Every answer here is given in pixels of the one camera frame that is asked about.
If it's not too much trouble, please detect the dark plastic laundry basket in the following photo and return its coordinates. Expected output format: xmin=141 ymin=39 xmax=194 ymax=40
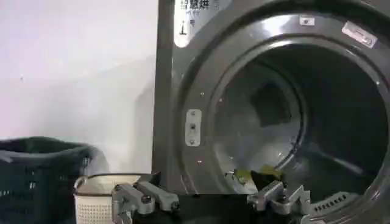
xmin=0 ymin=136 xmax=110 ymax=224

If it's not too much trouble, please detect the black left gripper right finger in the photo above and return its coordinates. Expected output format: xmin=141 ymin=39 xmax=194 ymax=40
xmin=247 ymin=173 xmax=312 ymax=217

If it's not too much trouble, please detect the grey dryer with round opening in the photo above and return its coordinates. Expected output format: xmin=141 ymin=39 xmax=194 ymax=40
xmin=151 ymin=0 xmax=390 ymax=224

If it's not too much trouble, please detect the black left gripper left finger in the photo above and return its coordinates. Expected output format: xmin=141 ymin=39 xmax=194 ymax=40
xmin=111 ymin=172 xmax=180 ymax=224

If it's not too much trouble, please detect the yellow-green garment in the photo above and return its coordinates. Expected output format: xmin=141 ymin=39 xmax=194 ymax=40
xmin=225 ymin=164 xmax=284 ymax=186

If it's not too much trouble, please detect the white perforated laundry basket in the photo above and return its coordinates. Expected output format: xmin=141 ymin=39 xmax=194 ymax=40
xmin=73 ymin=173 xmax=152 ymax=224

